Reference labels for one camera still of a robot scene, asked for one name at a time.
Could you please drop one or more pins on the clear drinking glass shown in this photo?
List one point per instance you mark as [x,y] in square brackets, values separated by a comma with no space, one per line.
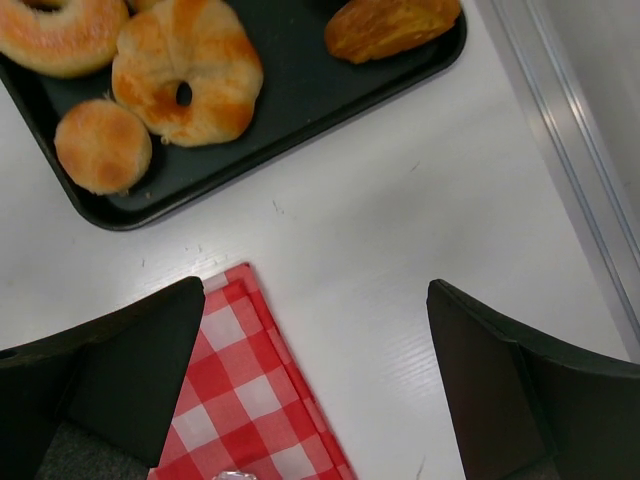
[234,475]

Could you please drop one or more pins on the red white checkered cloth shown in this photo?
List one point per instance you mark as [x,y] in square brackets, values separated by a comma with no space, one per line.
[244,404]

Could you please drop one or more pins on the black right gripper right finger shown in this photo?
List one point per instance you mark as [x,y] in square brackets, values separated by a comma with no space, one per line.
[526,405]

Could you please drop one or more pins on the ring bagel bread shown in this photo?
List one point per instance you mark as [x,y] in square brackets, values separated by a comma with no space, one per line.
[63,39]

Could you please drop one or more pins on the twisted ring bread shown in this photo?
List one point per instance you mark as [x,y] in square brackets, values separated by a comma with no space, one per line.
[189,71]

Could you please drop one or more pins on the golden croissant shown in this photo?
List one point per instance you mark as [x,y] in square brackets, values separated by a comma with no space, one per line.
[371,30]

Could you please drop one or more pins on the small round bun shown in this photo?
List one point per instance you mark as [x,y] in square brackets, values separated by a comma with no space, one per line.
[103,147]

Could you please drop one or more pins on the black bread tray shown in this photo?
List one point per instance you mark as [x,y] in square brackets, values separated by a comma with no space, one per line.
[305,92]

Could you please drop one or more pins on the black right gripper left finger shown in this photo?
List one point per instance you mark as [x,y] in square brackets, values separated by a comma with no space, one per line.
[96,401]

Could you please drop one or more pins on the aluminium rail right side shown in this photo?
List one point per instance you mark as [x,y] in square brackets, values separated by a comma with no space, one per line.
[574,68]

